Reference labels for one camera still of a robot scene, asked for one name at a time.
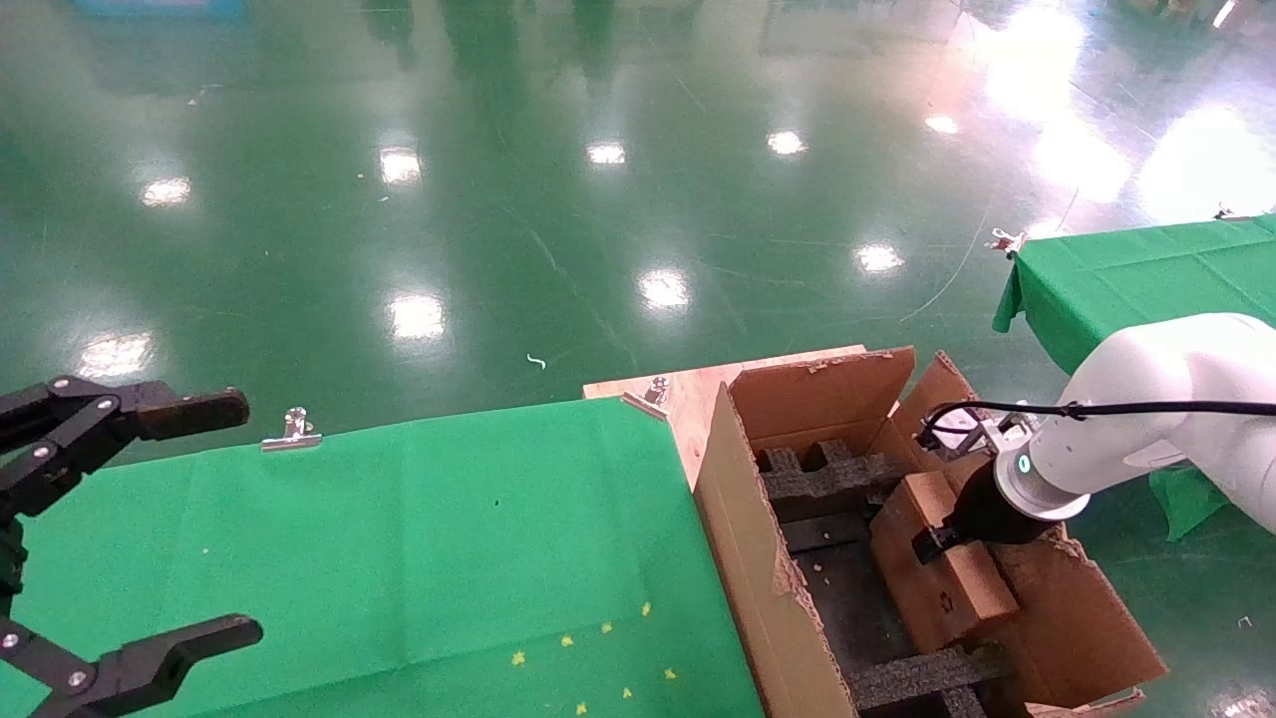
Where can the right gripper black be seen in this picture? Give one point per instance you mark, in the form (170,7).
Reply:
(992,514)

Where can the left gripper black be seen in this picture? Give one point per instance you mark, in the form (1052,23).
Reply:
(10,563)

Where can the small brown cardboard box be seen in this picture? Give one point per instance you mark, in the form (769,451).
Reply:
(937,598)

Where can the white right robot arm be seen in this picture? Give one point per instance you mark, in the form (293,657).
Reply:
(1166,399)

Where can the large open cardboard carton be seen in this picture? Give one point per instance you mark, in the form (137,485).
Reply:
(758,558)

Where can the black foam bottom pad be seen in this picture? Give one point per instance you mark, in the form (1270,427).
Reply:
(847,598)

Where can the notched black foam insert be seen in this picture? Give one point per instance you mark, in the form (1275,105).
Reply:
(827,484)

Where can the black foam bar insert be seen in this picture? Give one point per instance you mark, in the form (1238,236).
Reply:
(917,678)

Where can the large flat green cloth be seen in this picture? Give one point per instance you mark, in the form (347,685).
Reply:
(399,548)

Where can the green cloth with hanging corner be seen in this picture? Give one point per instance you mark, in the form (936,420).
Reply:
(1126,279)

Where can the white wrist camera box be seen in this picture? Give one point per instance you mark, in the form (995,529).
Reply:
(972,431)

